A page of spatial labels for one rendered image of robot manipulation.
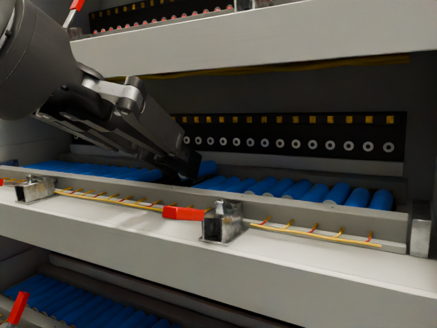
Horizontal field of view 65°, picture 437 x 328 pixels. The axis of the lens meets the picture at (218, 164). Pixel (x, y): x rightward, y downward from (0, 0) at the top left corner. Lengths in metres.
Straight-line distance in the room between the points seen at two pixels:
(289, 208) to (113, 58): 0.25
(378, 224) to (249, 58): 0.17
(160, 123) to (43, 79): 0.09
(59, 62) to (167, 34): 0.15
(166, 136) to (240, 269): 0.12
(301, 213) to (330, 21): 0.15
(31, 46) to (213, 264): 0.19
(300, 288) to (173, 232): 0.12
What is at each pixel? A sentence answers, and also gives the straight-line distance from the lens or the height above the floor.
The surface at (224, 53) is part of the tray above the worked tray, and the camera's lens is 0.32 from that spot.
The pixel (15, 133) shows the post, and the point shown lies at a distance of 0.67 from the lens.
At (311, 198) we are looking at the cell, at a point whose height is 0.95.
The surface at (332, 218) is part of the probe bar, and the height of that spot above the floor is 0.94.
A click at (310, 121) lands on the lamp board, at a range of 0.42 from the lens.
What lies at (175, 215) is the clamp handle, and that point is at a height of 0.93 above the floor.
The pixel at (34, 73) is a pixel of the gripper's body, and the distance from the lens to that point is 0.23.
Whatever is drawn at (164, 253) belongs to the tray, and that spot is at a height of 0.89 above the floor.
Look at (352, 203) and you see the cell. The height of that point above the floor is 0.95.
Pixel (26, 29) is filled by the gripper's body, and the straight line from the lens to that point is 0.23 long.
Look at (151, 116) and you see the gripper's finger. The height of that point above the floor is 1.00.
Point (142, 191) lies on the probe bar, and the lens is 0.38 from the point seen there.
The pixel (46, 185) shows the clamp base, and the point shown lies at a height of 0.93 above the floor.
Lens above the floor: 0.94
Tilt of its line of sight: 7 degrees up
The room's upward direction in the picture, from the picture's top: 8 degrees clockwise
